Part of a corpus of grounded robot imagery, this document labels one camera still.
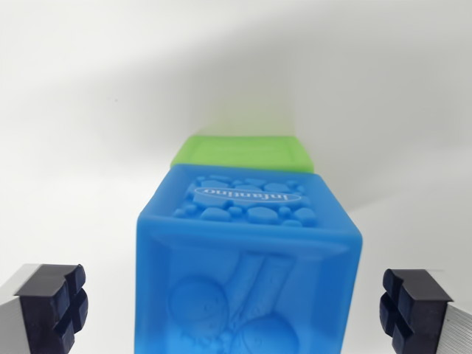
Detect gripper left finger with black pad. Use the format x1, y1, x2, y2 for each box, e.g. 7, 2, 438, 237
0, 263, 89, 354

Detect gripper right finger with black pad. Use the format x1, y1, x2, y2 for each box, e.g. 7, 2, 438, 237
378, 268, 472, 354

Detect blue soft embossed cube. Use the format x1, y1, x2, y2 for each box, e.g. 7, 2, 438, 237
135, 164, 365, 354

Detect green soft embossed cube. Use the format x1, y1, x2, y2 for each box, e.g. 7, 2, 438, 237
171, 134, 316, 173

